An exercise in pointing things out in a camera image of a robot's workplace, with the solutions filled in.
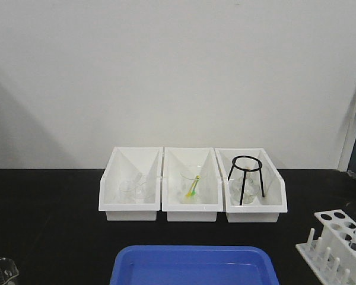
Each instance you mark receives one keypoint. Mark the blue plastic tray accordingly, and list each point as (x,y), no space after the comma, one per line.
(179,264)

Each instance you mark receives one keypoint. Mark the white test tube rack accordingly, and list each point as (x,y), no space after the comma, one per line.
(330,256)

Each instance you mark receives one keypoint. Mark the white storage bin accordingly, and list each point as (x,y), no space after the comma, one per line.
(175,159)
(124,164)
(261,210)

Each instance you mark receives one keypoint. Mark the glass beaker in middle bin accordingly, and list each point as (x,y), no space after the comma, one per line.
(191,172)

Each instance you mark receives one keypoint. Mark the white middle storage bin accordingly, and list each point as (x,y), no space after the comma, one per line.
(175,159)

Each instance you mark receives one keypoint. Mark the black wire tripod stand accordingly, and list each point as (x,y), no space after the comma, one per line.
(247,164)

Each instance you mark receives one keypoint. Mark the glassware in left bin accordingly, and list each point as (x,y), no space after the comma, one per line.
(134,191)

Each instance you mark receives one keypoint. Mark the glass flask in bin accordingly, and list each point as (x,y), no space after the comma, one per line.
(244,187)

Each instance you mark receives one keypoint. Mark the white left storage bin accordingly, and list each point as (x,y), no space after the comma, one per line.
(124,164)

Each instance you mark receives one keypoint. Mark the green yellow stick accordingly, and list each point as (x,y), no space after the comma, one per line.
(193,182)

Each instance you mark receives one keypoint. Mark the white right storage bin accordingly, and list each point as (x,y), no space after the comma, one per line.
(261,210)

